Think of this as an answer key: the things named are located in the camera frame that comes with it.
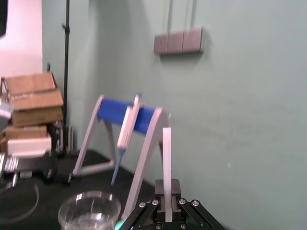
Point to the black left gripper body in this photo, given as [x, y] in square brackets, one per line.
[36, 166]

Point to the white flat box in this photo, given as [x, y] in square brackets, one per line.
[28, 146]

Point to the grey wall switch panel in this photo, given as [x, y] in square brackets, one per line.
[178, 40]

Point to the black tripod pole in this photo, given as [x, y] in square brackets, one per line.
[67, 72]

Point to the pale wall conduit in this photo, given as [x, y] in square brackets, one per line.
[170, 14]

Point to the clear glass beaker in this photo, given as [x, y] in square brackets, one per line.
[72, 210]

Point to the small brown cardboard box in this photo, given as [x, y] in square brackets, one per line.
[28, 82]

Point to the flat brown cardboard box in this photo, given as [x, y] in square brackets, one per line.
[25, 131]

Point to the black stacked equipment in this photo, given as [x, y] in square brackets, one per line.
[61, 139]

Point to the grey pipette stand blue bar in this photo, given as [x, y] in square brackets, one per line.
[115, 111]

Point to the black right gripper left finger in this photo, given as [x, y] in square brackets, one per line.
[145, 213]

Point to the white pipette with blue tip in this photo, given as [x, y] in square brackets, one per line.
[128, 127]

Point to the white translucent stirring rod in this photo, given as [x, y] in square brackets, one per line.
[167, 167]

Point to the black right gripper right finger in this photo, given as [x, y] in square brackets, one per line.
[192, 213]

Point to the large brown cardboard box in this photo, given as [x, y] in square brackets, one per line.
[38, 107]

